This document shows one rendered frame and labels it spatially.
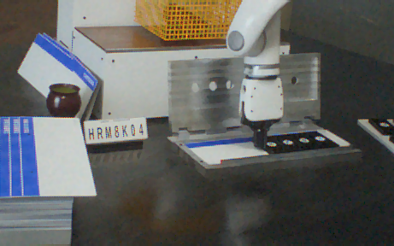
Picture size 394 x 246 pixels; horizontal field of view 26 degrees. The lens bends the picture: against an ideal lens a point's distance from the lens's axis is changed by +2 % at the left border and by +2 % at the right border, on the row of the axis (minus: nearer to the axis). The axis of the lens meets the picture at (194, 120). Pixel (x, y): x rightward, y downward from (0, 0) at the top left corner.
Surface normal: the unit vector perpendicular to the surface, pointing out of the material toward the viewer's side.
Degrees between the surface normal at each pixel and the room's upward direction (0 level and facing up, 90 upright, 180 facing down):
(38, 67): 63
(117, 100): 90
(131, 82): 90
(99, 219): 0
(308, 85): 76
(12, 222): 90
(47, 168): 0
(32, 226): 90
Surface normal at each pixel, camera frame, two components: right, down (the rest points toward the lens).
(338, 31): -0.74, 0.16
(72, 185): 0.10, -0.94
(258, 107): 0.45, 0.14
